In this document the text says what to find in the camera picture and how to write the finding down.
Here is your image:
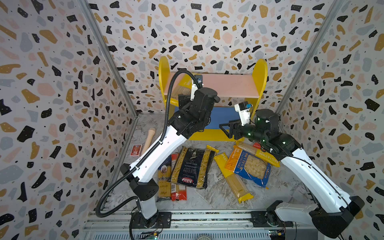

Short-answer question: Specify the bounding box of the red clear spaghetti pack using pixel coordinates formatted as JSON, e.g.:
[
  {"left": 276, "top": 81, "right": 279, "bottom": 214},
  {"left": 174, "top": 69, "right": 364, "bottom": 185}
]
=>
[{"left": 171, "top": 153, "right": 187, "bottom": 201}]

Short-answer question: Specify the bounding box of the yellow Pastatime spaghetti pack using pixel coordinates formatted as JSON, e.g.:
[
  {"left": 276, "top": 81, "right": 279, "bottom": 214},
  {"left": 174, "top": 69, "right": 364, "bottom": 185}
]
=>
[{"left": 172, "top": 74, "right": 193, "bottom": 101}]

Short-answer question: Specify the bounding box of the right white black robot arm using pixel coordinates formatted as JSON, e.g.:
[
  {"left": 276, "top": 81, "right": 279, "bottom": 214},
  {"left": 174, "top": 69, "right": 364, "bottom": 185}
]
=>
[{"left": 219, "top": 109, "right": 365, "bottom": 239}]

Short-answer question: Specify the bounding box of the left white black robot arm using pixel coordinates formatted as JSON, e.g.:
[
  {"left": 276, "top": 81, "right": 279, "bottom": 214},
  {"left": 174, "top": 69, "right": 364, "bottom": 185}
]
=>
[{"left": 123, "top": 87, "right": 220, "bottom": 221}]

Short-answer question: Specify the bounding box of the pink upper shelf board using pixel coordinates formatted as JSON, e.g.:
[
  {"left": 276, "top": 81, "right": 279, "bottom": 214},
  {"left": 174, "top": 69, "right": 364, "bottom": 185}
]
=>
[{"left": 164, "top": 72, "right": 261, "bottom": 99}]

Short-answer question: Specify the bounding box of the dark penne pasta bag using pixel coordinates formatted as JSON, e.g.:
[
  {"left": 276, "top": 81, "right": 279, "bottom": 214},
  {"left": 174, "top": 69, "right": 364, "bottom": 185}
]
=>
[{"left": 171, "top": 146, "right": 218, "bottom": 190}]

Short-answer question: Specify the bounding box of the blue orange orecchiette bag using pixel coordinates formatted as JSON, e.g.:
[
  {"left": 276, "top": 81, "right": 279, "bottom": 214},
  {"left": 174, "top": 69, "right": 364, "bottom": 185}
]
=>
[{"left": 225, "top": 146, "right": 271, "bottom": 188}]

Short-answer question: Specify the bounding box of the wooden rolling pin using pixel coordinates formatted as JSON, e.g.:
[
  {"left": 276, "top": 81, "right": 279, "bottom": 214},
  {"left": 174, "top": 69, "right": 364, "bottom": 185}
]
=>
[{"left": 142, "top": 128, "right": 156, "bottom": 156}]

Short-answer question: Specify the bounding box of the red playing card box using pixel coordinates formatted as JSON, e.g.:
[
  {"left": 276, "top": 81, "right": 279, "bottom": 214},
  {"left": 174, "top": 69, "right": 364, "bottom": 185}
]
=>
[{"left": 130, "top": 145, "right": 142, "bottom": 157}]

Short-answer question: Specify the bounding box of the blue yellow spaghetti pack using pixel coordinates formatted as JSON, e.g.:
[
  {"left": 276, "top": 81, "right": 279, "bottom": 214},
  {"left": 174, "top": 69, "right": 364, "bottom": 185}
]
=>
[{"left": 157, "top": 156, "right": 172, "bottom": 202}]

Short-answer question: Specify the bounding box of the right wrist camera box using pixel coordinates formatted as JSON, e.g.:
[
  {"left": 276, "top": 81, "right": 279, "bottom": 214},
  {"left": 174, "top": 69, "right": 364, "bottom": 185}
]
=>
[{"left": 235, "top": 101, "right": 253, "bottom": 126}]

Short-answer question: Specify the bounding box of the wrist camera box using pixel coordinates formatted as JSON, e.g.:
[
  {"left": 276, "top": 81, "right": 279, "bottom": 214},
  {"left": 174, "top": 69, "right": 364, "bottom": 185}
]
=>
[
  {"left": 235, "top": 101, "right": 253, "bottom": 126},
  {"left": 190, "top": 75, "right": 204, "bottom": 101}
]

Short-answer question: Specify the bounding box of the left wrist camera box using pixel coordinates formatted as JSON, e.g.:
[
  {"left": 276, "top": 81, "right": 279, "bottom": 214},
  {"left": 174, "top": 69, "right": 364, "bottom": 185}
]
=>
[{"left": 190, "top": 75, "right": 204, "bottom": 101}]

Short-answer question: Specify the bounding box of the black corrugated cable hose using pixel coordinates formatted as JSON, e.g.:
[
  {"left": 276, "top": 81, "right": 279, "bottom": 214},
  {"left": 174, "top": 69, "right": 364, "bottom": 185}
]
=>
[{"left": 95, "top": 69, "right": 202, "bottom": 218}]

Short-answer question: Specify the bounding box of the yellow shelf unit frame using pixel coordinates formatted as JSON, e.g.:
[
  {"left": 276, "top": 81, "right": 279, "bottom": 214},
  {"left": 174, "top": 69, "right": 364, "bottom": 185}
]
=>
[{"left": 168, "top": 59, "right": 268, "bottom": 142}]

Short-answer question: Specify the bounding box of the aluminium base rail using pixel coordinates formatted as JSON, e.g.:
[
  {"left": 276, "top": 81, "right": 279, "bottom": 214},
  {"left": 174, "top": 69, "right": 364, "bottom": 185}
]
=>
[{"left": 79, "top": 210, "right": 327, "bottom": 240}]

